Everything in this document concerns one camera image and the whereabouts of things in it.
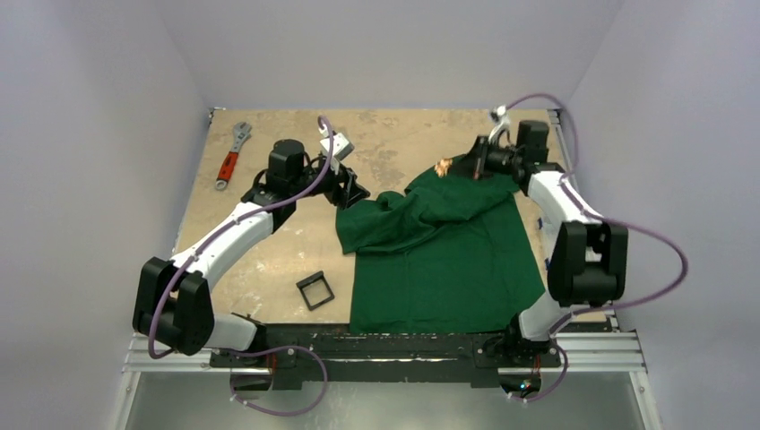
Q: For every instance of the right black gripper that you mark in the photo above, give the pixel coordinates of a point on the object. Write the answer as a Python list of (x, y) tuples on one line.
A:
[(479, 159)]

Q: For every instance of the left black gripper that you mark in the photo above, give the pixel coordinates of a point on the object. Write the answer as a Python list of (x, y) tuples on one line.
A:
[(349, 191)]

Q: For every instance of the orange leaf brooch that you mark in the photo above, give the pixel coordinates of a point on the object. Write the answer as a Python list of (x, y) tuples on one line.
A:
[(442, 167)]

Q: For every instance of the green t-shirt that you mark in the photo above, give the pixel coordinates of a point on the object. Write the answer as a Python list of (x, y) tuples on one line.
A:
[(448, 254)]

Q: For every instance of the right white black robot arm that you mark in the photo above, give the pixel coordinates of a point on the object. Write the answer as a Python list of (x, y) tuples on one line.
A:
[(587, 266)]

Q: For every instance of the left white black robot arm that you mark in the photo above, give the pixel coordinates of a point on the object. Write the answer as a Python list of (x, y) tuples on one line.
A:
[(173, 305)]

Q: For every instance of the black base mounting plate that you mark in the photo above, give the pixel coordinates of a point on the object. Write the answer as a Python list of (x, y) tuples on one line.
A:
[(297, 353)]

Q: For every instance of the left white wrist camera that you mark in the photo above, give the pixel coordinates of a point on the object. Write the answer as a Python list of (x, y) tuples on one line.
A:
[(341, 148)]

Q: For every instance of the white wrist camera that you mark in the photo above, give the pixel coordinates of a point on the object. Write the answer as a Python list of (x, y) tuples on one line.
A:
[(500, 121), (341, 148)]

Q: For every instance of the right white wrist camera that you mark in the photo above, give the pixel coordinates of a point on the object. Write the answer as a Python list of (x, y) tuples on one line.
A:
[(500, 121)]

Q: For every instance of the black square frame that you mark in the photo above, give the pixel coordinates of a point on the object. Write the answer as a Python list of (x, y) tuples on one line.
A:
[(315, 290)]

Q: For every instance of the red handled adjustable wrench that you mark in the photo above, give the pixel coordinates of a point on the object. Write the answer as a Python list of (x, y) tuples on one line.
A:
[(241, 134)]

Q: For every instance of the aluminium rail frame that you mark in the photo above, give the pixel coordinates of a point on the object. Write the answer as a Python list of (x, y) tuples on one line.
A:
[(324, 124)]

